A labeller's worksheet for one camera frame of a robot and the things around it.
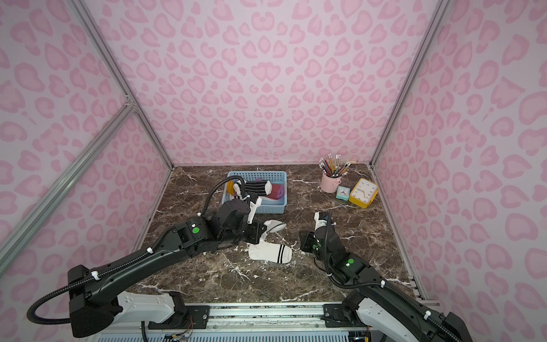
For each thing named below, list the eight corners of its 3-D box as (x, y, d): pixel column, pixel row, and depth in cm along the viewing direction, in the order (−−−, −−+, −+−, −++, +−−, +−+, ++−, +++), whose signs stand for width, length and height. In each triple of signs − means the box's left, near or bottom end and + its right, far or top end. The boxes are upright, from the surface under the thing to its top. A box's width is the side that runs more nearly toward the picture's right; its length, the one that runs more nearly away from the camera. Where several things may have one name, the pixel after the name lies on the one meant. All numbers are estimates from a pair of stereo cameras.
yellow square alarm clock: (345, 198, 107) (346, 194, 105) (359, 180, 115) (360, 176, 113) (366, 210, 103) (368, 207, 100) (379, 190, 111) (381, 186, 108)
